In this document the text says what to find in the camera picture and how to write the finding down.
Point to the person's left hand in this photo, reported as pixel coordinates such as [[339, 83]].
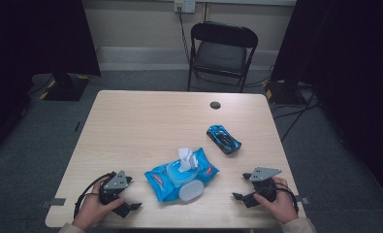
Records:
[[90, 210]]

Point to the blue wet wipes packet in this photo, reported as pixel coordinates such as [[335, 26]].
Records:
[[161, 184]]

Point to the blue toy car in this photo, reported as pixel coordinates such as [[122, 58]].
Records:
[[224, 139]]

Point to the grey tape strip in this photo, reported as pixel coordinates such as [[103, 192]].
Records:
[[55, 202], [303, 200]]

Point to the black floor box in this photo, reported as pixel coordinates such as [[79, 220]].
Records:
[[284, 93]]

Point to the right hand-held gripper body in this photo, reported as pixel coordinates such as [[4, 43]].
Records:
[[265, 189]]

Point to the person's right hand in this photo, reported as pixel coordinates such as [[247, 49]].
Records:
[[282, 207]]

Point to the black folding chair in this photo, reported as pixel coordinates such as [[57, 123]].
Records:
[[221, 56]]

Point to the black stand base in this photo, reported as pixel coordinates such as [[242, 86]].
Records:
[[66, 89]]

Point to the white wall socket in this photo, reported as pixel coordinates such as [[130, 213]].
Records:
[[185, 6]]

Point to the small black floor object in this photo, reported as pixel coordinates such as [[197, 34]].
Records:
[[77, 126]]

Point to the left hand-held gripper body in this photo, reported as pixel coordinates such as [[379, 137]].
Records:
[[114, 183]]

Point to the dark curtain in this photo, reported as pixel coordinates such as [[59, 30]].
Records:
[[34, 39], [350, 64]]

